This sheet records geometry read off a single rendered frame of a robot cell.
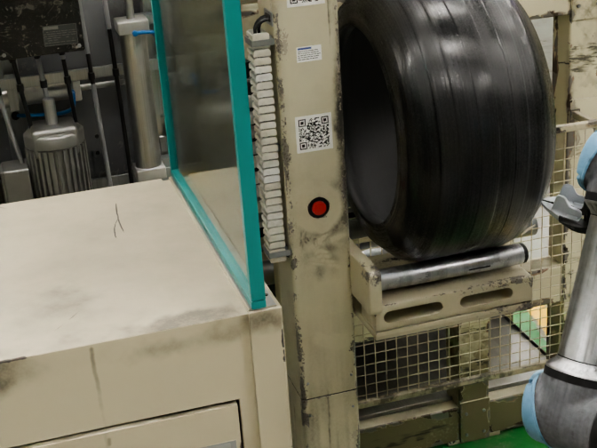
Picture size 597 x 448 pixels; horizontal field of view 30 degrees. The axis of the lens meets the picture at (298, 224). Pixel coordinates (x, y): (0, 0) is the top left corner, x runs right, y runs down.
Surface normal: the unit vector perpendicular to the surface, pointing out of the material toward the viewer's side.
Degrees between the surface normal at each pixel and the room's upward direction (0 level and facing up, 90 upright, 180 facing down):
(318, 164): 90
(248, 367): 90
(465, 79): 60
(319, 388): 90
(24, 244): 0
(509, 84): 66
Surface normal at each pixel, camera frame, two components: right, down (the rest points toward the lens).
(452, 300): 0.29, 0.35
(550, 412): -0.65, -0.15
